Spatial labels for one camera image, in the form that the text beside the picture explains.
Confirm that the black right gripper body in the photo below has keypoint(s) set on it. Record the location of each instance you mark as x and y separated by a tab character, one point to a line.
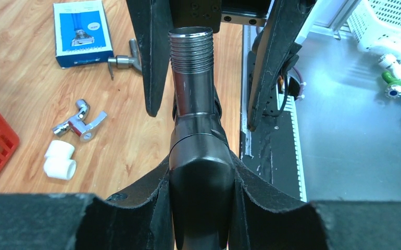
212	13

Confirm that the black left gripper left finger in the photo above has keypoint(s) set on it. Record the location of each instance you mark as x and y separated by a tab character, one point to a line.
136	217

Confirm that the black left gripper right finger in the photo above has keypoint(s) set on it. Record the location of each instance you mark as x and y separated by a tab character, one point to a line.
264	217

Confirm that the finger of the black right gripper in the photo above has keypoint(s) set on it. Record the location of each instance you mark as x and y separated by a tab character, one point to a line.
278	36
151	22

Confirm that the white plastic elbow fitting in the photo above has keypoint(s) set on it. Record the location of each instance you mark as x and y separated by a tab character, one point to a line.
58	162

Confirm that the steel grey faucet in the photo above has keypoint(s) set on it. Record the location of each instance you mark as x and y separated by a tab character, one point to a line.
125	61

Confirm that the blue white razor box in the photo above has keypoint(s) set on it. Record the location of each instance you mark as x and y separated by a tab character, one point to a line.
82	34

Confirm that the white perforated plastic basket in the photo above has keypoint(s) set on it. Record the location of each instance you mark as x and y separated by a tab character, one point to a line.
376	27

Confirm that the white slotted cable duct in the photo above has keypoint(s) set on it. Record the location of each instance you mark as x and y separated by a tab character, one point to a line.
291	107

